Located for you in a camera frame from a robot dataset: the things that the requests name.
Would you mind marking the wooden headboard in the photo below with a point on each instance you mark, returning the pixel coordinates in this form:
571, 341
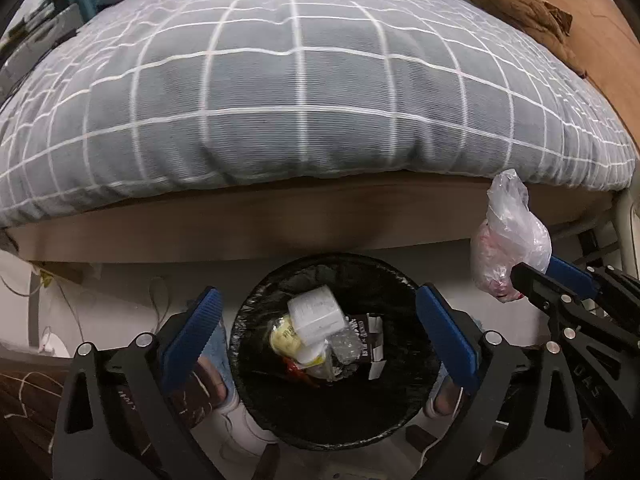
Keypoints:
606, 46

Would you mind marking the brown fleece jacket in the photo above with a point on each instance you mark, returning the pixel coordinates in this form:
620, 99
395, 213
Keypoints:
543, 21

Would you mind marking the clear bubble wrap roll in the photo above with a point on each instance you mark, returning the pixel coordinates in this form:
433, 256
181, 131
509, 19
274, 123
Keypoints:
342, 350

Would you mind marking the brown cookie box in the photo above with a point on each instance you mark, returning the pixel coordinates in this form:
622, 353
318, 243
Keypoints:
371, 359

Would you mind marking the orange plastic bag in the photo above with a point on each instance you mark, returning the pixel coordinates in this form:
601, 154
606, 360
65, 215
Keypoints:
292, 367

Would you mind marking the clear plastic bag red print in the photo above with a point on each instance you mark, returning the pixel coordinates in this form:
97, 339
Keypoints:
510, 234

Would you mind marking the yellow yogurt cup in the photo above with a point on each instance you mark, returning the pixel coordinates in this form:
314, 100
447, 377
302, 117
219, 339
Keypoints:
284, 340

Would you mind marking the grey checked bed sheet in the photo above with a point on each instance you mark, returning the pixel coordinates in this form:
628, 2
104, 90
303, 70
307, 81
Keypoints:
159, 96

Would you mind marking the blue slipper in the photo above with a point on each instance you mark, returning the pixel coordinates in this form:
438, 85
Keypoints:
213, 371

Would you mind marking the grey suitcase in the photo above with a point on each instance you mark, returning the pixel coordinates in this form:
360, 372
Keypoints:
37, 45

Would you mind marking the white cardboard box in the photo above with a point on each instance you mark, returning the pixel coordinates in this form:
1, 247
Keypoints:
316, 315

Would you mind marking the black trash bin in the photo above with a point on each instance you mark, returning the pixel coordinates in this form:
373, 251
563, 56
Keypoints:
350, 389

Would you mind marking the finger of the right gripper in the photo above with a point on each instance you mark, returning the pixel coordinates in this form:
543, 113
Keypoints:
545, 293
578, 281

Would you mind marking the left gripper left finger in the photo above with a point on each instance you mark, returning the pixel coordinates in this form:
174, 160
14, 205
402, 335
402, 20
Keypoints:
93, 439

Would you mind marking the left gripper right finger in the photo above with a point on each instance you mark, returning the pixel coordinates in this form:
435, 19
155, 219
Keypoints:
543, 440

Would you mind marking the person's brown patterned trousers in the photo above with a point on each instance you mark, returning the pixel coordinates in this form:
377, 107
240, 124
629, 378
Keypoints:
29, 405

